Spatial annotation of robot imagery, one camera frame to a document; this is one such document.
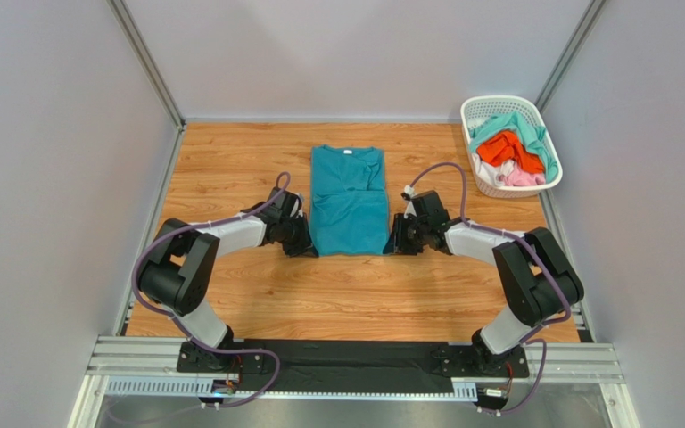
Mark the white shirt in basket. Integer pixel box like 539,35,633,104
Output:
471,153,516,187

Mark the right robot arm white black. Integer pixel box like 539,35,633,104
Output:
383,191,584,356

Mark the corner aluminium post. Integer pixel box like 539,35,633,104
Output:
535,0,609,112
107,0,186,132

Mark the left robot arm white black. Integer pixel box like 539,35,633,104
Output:
132,186,318,353

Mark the light teal shirt in basket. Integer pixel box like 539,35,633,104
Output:
467,111,560,184

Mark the left corner aluminium post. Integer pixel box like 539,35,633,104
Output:
107,0,186,132

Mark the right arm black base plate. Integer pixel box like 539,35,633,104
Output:
431,344,530,379

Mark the white plastic laundry basket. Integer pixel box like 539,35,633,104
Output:
460,95,563,199

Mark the aluminium front rail frame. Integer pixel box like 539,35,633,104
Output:
68,336,640,427

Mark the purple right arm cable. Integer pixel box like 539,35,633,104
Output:
401,161,574,416

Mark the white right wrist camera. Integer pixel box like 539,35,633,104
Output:
401,185,417,217

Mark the right corner aluminium post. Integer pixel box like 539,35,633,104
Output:
535,0,609,112

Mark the teal t shirt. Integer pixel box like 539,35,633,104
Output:
309,145,390,256

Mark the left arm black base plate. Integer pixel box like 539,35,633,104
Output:
176,342,273,375

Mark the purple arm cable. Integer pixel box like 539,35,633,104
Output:
401,161,574,416
130,171,281,411

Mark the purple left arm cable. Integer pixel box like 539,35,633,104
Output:
130,171,281,411

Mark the orange shirt in basket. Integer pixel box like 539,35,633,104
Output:
476,130,545,173

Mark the pink shirt in basket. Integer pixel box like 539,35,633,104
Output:
500,164,547,187

